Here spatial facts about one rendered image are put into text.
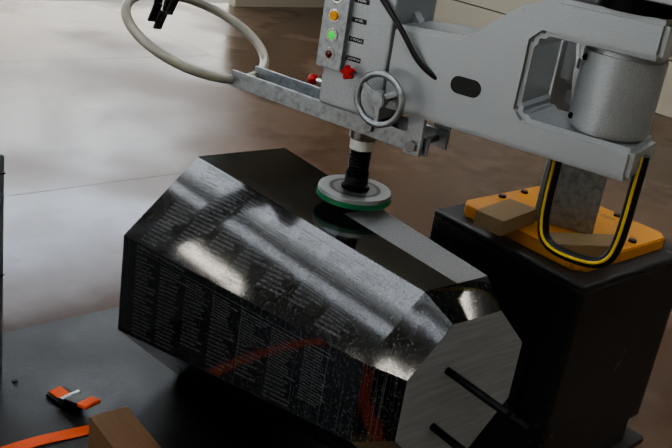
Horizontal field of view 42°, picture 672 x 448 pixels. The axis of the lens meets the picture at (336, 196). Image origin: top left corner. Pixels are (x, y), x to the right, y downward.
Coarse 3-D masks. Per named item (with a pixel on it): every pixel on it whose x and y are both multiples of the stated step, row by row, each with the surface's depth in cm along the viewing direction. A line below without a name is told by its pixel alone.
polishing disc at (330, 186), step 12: (324, 180) 256; (336, 180) 258; (372, 180) 262; (324, 192) 248; (336, 192) 248; (348, 192) 250; (372, 192) 253; (384, 192) 254; (360, 204) 245; (372, 204) 246
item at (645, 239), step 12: (516, 192) 302; (528, 192) 304; (468, 204) 284; (480, 204) 286; (528, 204) 293; (468, 216) 284; (600, 216) 292; (612, 216) 294; (528, 228) 272; (552, 228) 275; (564, 228) 276; (600, 228) 281; (612, 228) 283; (636, 228) 286; (648, 228) 288; (516, 240) 270; (528, 240) 267; (636, 240) 273; (648, 240) 277; (660, 240) 280; (540, 252) 264; (624, 252) 267; (636, 252) 272; (648, 252) 278; (564, 264) 258
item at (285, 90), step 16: (240, 80) 262; (256, 80) 259; (272, 80) 269; (288, 80) 266; (272, 96) 257; (288, 96) 253; (304, 96) 250; (304, 112) 251; (320, 112) 248; (336, 112) 245; (352, 128) 243; (368, 128) 239; (384, 128) 237; (400, 128) 235; (432, 128) 241; (400, 144) 235; (432, 144) 242
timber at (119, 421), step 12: (120, 408) 263; (96, 420) 256; (108, 420) 257; (120, 420) 258; (132, 420) 259; (96, 432) 255; (108, 432) 252; (120, 432) 253; (132, 432) 254; (144, 432) 254; (96, 444) 256; (108, 444) 249; (120, 444) 248; (132, 444) 249; (144, 444) 250; (156, 444) 250
